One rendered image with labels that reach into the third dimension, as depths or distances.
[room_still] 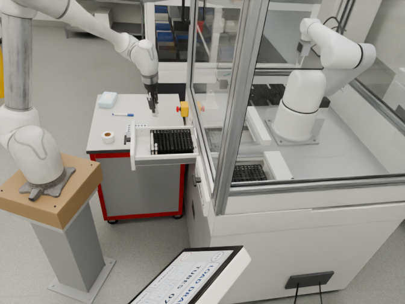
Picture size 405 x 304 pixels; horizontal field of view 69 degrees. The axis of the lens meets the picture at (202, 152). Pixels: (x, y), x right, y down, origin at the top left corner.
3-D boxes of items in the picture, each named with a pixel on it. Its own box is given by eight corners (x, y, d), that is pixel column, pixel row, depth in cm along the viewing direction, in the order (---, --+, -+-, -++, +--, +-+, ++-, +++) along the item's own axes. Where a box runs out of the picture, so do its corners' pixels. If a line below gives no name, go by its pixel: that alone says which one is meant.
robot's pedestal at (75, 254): (47, 289, 182) (3, 211, 132) (76, 247, 204) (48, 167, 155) (90, 305, 177) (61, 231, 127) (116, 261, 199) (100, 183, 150)
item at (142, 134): (135, 166, 150) (134, 157, 146) (135, 135, 169) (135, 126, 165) (212, 163, 157) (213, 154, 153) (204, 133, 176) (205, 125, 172)
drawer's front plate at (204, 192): (204, 217, 132) (206, 201, 125) (194, 171, 153) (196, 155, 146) (208, 216, 132) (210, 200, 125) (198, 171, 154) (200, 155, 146)
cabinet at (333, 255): (197, 315, 177) (210, 239, 126) (180, 187, 254) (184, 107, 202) (342, 295, 194) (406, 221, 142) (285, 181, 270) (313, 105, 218)
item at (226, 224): (211, 236, 127) (214, 215, 117) (184, 107, 202) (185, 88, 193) (404, 219, 143) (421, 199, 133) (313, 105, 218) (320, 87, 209)
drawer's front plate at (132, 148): (131, 171, 150) (129, 154, 143) (132, 136, 171) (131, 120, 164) (135, 171, 150) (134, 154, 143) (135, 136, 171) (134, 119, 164)
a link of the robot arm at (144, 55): (163, 71, 151) (149, 60, 157) (160, 42, 139) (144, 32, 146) (146, 79, 146) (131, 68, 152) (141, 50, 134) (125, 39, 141)
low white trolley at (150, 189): (103, 229, 216) (85, 150, 167) (110, 170, 263) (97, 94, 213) (183, 223, 226) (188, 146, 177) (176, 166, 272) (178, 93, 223)
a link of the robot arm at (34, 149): (34, 190, 122) (14, 149, 107) (16, 168, 131) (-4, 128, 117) (71, 172, 131) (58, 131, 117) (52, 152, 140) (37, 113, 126)
